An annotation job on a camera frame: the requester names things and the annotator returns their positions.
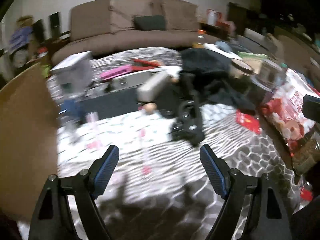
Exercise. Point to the black cloth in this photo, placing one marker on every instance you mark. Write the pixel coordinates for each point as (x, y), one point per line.
(205, 62)

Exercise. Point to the pink comb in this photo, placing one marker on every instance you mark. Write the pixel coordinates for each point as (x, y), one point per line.
(116, 71)

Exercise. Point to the red white snack bag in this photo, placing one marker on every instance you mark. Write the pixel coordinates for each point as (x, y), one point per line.
(290, 110)

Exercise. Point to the grey blue pouch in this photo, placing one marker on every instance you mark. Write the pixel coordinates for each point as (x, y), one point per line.
(223, 45)

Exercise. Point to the stack of blue tissue packs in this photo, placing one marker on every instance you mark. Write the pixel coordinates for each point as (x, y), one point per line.
(21, 38)

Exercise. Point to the black speaker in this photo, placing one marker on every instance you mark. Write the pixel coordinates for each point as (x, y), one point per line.
(55, 24)

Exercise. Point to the orange drink bottle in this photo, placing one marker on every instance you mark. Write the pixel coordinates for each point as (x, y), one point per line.
(199, 40)

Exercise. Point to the red card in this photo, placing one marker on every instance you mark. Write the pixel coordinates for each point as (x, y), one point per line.
(248, 121)

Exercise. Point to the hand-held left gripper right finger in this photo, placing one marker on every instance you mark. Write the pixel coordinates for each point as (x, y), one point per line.
(212, 170)

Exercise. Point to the clear plastic box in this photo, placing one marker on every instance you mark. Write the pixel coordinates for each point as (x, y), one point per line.
(132, 78)

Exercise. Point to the small blue packet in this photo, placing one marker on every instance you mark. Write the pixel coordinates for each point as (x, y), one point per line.
(71, 111)

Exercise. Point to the dark flat board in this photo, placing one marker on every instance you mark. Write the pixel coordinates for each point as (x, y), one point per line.
(110, 103)

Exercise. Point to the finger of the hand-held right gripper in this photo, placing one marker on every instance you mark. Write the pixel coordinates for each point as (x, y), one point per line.
(312, 108)

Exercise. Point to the green packet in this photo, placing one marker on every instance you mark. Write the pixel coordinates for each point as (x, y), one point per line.
(252, 56)

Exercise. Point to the grey lid glass jar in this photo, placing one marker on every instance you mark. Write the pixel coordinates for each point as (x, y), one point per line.
(267, 80)

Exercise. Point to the white rectangular container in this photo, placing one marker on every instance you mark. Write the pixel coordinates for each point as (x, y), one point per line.
(220, 48)

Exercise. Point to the brown lid jar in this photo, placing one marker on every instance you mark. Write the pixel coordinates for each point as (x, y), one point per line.
(241, 67)

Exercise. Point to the small white carton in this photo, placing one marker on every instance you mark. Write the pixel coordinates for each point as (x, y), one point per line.
(72, 75)

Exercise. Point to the dark cushion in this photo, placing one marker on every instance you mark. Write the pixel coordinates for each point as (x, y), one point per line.
(150, 23)

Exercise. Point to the white power bank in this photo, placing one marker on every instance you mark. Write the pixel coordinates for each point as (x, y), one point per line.
(155, 87)

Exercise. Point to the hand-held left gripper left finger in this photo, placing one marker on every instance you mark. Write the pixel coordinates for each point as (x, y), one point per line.
(106, 172)

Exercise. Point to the white thermos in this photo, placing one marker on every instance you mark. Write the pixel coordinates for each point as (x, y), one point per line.
(212, 17)

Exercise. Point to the red flat item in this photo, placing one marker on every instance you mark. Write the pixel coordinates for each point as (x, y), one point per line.
(146, 63)

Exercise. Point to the brown sofa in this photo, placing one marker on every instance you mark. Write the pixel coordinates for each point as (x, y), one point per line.
(125, 37)

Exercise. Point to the cardboard box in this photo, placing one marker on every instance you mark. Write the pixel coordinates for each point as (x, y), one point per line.
(27, 135)

